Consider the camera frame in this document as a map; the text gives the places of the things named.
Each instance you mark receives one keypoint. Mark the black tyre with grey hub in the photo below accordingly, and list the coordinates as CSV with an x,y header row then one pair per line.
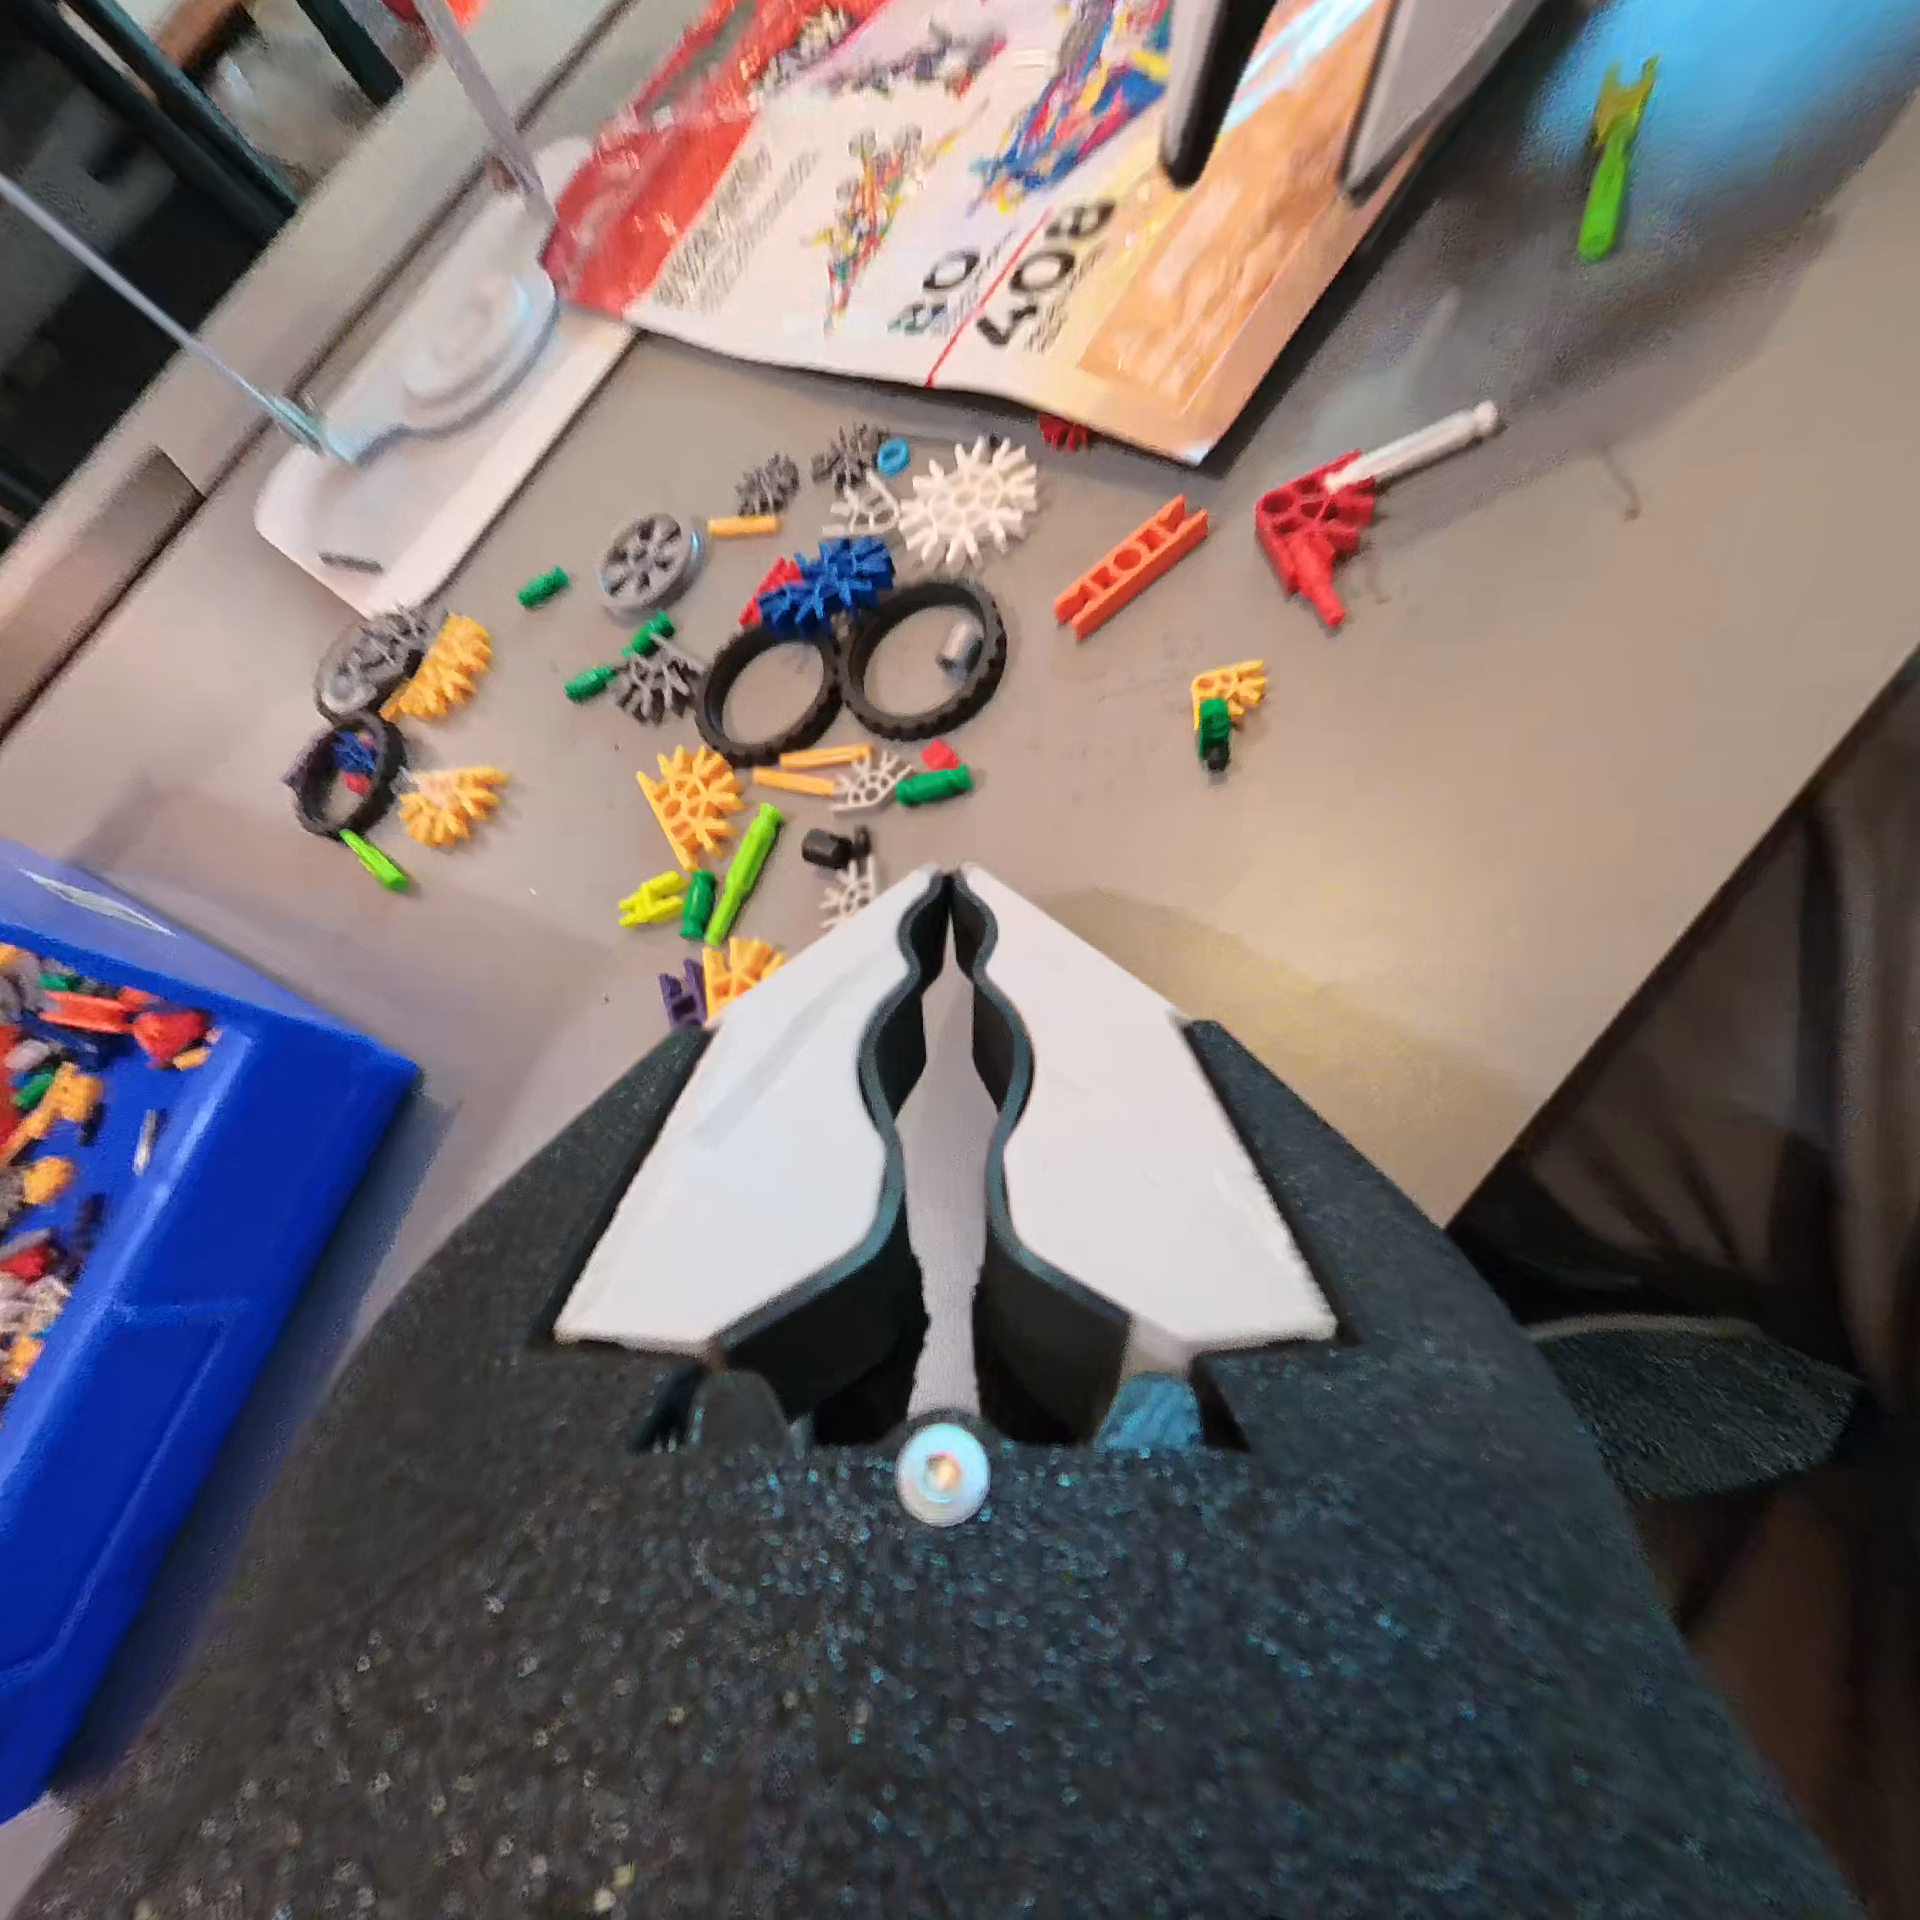
x,y
345,676

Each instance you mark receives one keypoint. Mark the heap of mixed toy pieces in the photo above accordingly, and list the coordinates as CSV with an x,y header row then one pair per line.
x,y
76,1125

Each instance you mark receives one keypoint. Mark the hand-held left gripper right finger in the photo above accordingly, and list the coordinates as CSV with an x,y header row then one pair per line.
x,y
1154,1186

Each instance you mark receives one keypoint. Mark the purple connector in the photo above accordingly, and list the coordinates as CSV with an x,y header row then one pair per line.
x,y
683,997

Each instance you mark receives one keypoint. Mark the yellow fan connector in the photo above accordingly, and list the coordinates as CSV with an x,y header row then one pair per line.
x,y
738,973
438,671
690,807
451,806

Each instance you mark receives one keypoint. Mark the red connector with rod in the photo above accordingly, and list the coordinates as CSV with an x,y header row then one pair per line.
x,y
1312,517

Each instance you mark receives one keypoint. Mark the person's grey trousers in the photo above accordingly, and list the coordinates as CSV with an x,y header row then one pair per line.
x,y
1769,1050

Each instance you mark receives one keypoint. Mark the black spacer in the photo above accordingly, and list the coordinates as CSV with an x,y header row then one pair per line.
x,y
825,849

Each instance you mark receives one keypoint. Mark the blue plastic bin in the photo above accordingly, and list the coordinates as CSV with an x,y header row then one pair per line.
x,y
225,1201

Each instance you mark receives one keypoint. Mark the silver spacer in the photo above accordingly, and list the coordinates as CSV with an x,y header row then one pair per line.
x,y
962,645

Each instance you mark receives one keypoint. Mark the white snowflake connector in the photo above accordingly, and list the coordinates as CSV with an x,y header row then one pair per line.
x,y
967,503

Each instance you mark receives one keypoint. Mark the lime green rod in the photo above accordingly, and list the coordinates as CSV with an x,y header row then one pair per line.
x,y
745,875
374,860

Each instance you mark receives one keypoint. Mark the small light grey connector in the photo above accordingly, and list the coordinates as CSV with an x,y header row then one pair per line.
x,y
868,783

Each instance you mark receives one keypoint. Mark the red snowflake connector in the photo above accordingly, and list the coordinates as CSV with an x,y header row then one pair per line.
x,y
1065,433

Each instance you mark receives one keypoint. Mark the orange connector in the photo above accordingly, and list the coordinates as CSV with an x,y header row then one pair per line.
x,y
1132,567

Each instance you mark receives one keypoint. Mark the dark grey snowflake connector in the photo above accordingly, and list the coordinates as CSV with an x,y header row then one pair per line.
x,y
844,455
769,485

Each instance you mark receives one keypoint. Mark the small yellow connector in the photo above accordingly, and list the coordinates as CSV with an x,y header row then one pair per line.
x,y
1232,692

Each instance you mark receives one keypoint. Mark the blue snowflake connector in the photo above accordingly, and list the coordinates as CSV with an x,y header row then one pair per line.
x,y
825,587

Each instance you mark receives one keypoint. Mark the short dark green rod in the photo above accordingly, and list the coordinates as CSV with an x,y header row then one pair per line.
x,y
932,787
591,684
697,907
651,634
542,587

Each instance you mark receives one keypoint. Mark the white flat board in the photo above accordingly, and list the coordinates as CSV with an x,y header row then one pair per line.
x,y
451,482

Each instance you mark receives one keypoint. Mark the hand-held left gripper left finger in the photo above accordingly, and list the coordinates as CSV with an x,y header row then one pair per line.
x,y
735,1186

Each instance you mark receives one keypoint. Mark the black rubber tyre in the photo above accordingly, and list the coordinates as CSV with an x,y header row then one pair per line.
x,y
305,797
708,705
850,676

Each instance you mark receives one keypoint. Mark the yellow rod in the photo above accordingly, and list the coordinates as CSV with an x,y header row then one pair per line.
x,y
792,780
743,525
825,756

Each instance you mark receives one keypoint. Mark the lime clip connector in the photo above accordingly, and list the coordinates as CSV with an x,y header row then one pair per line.
x,y
651,902

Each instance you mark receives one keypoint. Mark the green clip connector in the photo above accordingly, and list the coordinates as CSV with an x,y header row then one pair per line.
x,y
1215,726

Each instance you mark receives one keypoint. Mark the orange traffic cone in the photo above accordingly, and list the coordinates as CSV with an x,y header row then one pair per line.
x,y
435,10

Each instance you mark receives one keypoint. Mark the light grey fan connector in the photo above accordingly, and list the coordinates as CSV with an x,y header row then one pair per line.
x,y
850,893

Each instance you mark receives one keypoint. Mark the dark grey chair seat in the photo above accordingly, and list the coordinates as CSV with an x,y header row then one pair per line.
x,y
1694,1412

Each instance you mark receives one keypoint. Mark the red fan connector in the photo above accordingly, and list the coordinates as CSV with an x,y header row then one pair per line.
x,y
769,594

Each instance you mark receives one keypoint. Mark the grey wheel hub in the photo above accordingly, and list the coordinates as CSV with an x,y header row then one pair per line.
x,y
647,567

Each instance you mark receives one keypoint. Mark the small blue connector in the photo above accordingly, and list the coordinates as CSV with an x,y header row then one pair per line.
x,y
354,758

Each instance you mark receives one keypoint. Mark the lime rod with connector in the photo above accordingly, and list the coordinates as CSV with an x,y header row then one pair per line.
x,y
1612,165

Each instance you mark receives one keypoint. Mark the white fan connector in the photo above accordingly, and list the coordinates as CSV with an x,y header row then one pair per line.
x,y
867,510

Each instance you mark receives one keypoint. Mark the dark grey fan connector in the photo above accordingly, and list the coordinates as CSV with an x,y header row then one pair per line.
x,y
656,686

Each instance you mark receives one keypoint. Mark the printed toy packaging bag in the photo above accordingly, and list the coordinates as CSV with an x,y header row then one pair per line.
x,y
900,195

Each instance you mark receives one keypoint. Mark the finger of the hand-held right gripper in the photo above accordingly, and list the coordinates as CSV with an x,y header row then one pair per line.
x,y
1208,77
1440,61

